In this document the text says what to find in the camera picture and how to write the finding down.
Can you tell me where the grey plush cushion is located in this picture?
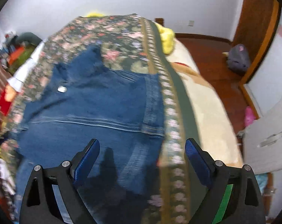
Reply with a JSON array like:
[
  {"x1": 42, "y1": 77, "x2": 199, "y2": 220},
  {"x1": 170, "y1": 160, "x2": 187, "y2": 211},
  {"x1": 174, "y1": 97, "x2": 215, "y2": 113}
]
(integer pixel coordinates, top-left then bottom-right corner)
[{"x1": 15, "y1": 32, "x2": 42, "y2": 46}]

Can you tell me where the white drawer cabinet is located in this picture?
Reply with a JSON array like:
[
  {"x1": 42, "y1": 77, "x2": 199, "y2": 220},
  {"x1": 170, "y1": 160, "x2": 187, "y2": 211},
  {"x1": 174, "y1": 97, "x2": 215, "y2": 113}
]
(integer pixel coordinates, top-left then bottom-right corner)
[{"x1": 243, "y1": 99, "x2": 282, "y2": 175}]

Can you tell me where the red plush toy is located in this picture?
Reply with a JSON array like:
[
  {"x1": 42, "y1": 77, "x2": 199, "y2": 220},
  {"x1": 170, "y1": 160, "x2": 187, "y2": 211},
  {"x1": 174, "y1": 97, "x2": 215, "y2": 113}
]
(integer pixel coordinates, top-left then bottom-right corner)
[{"x1": 0, "y1": 84, "x2": 18, "y2": 116}]

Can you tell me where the blue denim jacket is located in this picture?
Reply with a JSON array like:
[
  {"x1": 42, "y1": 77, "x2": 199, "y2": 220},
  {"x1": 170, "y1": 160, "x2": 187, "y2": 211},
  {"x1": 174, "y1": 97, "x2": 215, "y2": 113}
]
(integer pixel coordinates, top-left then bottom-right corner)
[{"x1": 15, "y1": 46, "x2": 165, "y2": 223}]

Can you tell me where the floral bedspread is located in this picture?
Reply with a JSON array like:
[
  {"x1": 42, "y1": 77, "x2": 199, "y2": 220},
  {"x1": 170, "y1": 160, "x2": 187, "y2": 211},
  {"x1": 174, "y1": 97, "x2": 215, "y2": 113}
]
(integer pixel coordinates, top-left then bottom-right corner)
[{"x1": 7, "y1": 14, "x2": 206, "y2": 223}]

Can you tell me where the white sliding wardrobe door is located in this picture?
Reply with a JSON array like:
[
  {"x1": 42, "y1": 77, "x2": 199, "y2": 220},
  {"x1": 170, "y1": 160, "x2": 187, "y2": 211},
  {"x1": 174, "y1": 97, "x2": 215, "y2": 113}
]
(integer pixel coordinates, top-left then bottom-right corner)
[{"x1": 244, "y1": 10, "x2": 282, "y2": 117}]

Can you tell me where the grey bag on floor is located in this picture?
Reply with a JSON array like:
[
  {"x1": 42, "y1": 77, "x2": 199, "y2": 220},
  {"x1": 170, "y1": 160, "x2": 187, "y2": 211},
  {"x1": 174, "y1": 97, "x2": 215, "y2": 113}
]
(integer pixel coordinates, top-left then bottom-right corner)
[{"x1": 227, "y1": 44, "x2": 251, "y2": 73}]

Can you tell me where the green storage box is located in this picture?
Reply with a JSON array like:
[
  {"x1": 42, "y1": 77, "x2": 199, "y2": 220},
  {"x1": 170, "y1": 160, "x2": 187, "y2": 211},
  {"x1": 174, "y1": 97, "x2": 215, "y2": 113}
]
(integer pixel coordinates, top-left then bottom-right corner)
[{"x1": 8, "y1": 45, "x2": 36, "y2": 75}]

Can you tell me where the white wall socket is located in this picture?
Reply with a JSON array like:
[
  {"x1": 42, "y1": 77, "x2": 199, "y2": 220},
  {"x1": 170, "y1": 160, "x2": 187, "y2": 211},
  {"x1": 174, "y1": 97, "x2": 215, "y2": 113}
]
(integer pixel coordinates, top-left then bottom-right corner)
[{"x1": 188, "y1": 20, "x2": 195, "y2": 26}]

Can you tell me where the yellow blanket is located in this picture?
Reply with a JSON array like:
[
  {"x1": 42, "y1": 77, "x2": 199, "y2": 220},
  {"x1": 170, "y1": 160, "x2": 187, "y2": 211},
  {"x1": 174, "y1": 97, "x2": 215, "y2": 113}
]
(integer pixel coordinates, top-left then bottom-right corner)
[{"x1": 85, "y1": 10, "x2": 176, "y2": 55}]

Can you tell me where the orange box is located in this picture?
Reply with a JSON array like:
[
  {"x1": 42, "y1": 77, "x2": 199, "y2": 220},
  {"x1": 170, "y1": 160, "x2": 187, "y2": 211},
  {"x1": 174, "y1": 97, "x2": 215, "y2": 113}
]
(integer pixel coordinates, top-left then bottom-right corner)
[{"x1": 8, "y1": 46, "x2": 25, "y2": 65}]

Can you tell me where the white folded garment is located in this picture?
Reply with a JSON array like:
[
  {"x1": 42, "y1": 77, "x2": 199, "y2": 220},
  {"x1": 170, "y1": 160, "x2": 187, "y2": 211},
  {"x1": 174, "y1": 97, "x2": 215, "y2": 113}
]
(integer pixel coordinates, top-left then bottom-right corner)
[{"x1": 7, "y1": 41, "x2": 46, "y2": 93}]

